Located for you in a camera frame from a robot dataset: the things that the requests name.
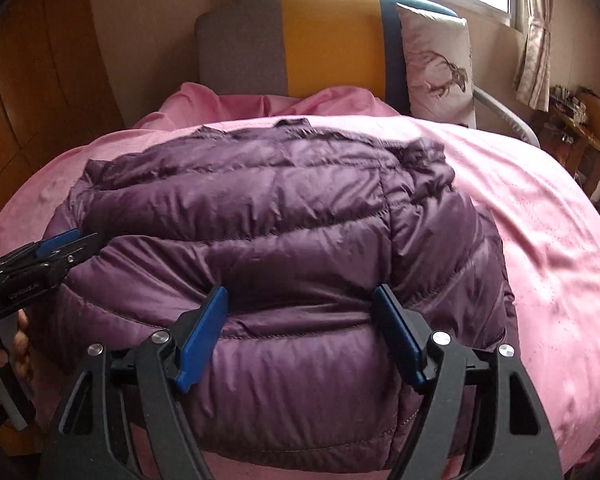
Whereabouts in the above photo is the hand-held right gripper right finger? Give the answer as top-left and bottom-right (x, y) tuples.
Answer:
(372, 284), (563, 480)

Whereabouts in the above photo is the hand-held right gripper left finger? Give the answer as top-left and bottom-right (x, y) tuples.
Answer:
(40, 285), (230, 480)

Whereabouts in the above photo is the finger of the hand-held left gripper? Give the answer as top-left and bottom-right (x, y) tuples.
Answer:
(0, 231), (105, 292)
(0, 229), (84, 275)

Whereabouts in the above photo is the purple down jacket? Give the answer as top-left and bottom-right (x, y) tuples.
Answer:
(27, 117), (520, 472)

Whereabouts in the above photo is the person's left hand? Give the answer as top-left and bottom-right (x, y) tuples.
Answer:
(0, 309), (35, 409)

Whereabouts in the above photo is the wooden wardrobe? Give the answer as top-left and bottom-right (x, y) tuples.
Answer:
(0, 0), (127, 202)

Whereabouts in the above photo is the pink bed sheet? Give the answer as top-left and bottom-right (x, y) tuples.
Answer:
(0, 82), (600, 480)

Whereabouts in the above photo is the white deer print pillow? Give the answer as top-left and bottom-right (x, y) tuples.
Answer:
(396, 2), (477, 129)

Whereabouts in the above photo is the wooden shelf unit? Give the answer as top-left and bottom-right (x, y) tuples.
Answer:
(544, 85), (600, 202)

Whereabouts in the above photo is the grey yellow blue headboard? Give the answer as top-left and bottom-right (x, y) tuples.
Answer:
(195, 0), (462, 117)

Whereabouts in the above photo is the pink patterned curtain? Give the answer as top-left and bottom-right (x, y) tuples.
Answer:
(511, 0), (554, 112)

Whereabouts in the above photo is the grey bed rail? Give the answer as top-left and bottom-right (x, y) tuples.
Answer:
(472, 85), (542, 149)

